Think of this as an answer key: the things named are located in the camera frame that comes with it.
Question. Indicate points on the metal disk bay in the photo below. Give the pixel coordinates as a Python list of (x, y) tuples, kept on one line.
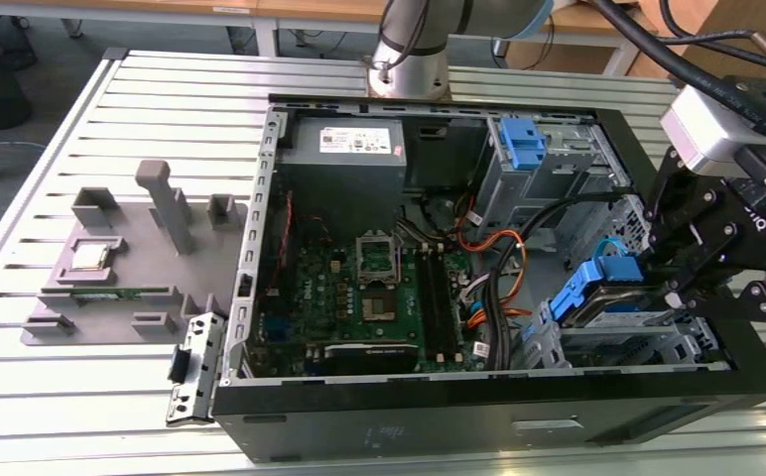
[(621, 336)]

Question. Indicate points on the metal optical drive cage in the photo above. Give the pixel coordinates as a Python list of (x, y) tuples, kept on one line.
[(554, 188)]

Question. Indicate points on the long desk grey frame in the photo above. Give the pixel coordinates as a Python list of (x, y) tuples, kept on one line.
[(158, 6)]

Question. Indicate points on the green RAM stick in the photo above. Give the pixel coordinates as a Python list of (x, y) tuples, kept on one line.
[(102, 296)]

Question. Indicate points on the green motherboard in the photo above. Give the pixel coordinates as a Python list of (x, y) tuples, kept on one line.
[(317, 307)]

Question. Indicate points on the hard disk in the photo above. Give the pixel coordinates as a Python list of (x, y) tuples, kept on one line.
[(595, 292)]

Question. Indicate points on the black graphics card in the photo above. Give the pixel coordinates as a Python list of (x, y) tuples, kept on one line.
[(369, 354)]

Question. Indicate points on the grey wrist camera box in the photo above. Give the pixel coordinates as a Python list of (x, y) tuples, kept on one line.
[(707, 129)]

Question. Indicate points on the black PC case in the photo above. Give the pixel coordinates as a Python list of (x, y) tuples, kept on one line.
[(422, 421)]

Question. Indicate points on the grey parts rack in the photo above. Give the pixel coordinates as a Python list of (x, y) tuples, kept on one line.
[(158, 258)]

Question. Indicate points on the grey power supply unit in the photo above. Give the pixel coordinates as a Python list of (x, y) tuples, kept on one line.
[(350, 168)]

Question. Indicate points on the silver CPU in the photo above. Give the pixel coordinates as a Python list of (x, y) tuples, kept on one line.
[(90, 259)]

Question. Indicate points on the wooden cabinet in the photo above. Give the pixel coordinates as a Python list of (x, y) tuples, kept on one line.
[(713, 20)]

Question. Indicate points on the blue plastic drive latch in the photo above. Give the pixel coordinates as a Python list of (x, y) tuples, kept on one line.
[(521, 144)]

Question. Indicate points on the CPU socket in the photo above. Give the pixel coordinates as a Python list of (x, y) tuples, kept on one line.
[(379, 306)]

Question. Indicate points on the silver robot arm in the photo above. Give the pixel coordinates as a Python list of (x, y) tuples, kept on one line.
[(409, 74)]

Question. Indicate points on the wooden desk white legs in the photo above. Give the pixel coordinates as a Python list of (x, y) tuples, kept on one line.
[(588, 30)]

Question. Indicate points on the black RAM slot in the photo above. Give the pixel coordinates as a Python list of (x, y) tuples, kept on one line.
[(444, 297), (426, 297), (434, 297), (452, 297)]

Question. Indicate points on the metal expansion slot bracket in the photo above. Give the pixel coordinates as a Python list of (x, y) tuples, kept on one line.
[(201, 347)]

